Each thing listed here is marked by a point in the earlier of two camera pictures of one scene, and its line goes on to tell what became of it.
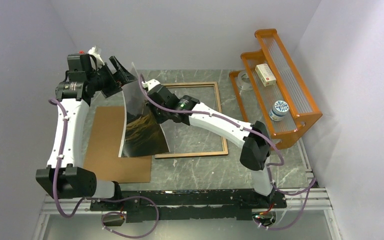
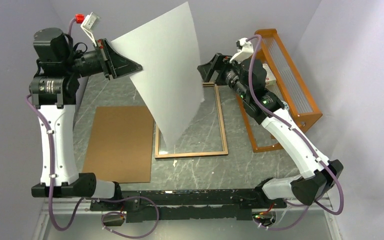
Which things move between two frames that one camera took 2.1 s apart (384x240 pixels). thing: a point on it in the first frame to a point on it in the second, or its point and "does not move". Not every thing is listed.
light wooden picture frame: [225, 152] does not move
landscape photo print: [141, 134] to [169, 82]
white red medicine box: [265, 74] does not move
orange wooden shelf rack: [271, 92] does not move
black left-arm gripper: [123, 76] to [113, 64]
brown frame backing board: [105, 140] does not move
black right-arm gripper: [162, 120] to [222, 63]
